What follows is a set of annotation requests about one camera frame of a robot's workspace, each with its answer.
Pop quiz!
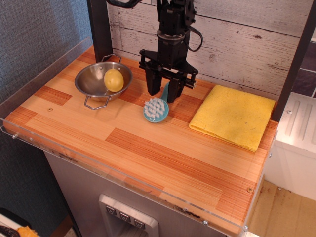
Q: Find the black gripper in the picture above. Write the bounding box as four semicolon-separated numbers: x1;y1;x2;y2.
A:
139;34;198;103

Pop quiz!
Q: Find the blue brush with white bristles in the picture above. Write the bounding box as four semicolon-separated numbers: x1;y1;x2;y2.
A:
143;83;169;123

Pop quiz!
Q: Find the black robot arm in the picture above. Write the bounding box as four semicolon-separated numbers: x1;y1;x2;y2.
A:
139;0;202;103

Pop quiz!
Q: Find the yellow potato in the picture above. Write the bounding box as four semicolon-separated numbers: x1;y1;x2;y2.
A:
104;69;124;92

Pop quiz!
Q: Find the yellow folded cloth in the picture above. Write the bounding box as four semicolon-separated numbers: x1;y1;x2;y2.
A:
189;85;276;152

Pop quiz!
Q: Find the clear acrylic table guard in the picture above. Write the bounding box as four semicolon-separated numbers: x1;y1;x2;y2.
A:
4;48;277;237

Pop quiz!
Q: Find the silver dispenser panel with buttons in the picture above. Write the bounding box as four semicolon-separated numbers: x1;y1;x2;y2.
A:
98;194;159;237

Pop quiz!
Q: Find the white cabinet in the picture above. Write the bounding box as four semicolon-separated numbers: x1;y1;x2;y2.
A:
264;93;316;200

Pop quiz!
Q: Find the orange and black object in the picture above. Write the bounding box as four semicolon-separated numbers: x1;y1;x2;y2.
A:
0;226;39;237

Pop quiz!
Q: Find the steel bowl with wire handles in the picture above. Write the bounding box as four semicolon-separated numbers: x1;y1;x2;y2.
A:
75;54;133;110

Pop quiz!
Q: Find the dark left frame post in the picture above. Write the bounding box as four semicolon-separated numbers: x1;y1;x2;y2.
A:
87;0;113;62

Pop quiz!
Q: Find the dark frame post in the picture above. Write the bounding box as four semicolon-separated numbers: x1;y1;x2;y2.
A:
271;0;316;122
87;0;113;62

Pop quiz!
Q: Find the dark right frame post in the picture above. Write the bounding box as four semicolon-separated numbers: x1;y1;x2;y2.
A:
271;0;316;122

